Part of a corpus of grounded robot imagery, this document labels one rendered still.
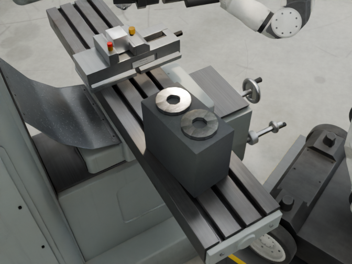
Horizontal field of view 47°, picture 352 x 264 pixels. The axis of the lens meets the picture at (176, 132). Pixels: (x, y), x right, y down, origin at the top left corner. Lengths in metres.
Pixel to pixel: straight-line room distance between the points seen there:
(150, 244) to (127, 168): 0.49
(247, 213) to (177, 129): 0.28
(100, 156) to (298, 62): 1.96
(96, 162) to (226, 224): 0.51
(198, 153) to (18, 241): 0.69
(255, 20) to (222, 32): 2.01
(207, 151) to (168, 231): 0.93
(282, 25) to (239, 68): 1.73
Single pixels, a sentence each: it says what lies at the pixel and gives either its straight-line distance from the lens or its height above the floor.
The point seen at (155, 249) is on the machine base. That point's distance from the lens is 1.78.
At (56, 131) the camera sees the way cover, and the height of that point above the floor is 0.94.
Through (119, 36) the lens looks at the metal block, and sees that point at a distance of 1.32.
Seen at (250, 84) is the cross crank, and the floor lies 0.65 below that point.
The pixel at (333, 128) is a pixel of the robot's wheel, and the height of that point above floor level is 0.60.
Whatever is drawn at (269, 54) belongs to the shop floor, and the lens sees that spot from 3.00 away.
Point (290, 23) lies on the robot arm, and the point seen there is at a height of 1.20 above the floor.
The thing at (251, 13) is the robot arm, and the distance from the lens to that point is 1.16.
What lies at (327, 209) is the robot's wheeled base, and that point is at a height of 0.57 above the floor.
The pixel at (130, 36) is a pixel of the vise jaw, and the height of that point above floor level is 1.02.
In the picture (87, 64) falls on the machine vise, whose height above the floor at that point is 0.98.
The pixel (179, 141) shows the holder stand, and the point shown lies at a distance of 0.94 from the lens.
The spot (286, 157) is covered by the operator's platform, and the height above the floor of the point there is 0.40.
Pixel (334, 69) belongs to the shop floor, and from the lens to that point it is 2.99.
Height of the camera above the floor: 1.81
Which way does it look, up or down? 49 degrees down
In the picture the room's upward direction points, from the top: 1 degrees counter-clockwise
